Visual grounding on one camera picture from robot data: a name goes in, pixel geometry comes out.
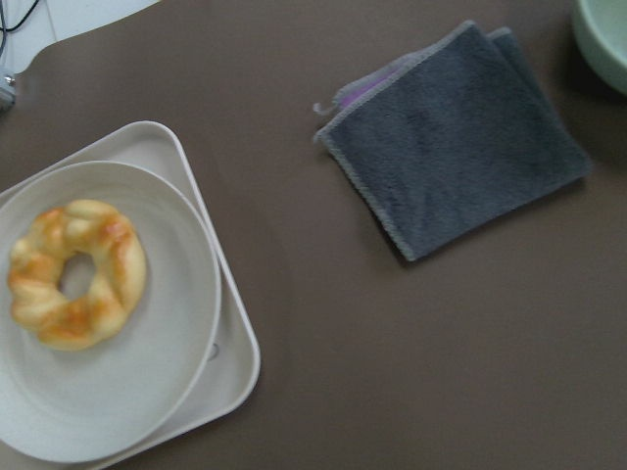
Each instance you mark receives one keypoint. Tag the white round plate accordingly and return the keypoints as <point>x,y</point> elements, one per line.
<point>78,406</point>

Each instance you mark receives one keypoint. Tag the yellow twisted donut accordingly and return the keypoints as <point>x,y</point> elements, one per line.
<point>37,263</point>

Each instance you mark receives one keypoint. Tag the green bowl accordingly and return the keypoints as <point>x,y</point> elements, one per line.
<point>599,28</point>

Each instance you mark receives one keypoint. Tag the grey folded cloth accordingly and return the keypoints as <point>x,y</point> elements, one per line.
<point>444,139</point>

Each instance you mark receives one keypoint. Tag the cream rabbit tray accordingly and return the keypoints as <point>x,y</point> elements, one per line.
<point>233,369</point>

